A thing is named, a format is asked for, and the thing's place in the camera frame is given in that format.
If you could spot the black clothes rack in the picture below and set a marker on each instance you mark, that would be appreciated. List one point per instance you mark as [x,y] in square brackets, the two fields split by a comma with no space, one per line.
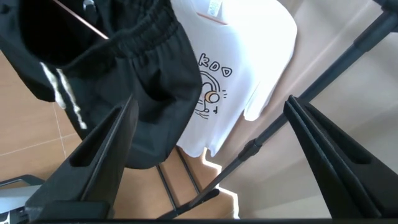
[326,74]

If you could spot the beige curtain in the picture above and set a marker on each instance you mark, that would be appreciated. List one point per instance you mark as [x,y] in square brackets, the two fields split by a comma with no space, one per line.
[342,140]

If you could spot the black shorts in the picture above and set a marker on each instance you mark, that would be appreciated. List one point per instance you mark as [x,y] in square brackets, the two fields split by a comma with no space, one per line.
[149,77]

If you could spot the white printed t-shirt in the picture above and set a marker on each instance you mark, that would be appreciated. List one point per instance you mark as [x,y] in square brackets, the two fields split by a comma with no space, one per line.
[242,46]

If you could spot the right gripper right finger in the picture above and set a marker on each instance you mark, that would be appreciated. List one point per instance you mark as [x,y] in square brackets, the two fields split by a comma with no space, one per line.
[335,174]

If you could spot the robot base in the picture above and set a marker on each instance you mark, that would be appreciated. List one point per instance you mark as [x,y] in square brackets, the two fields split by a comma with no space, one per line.
[15,196]

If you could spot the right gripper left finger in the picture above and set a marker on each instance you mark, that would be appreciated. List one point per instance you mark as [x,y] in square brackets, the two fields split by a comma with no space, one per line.
[93,186]

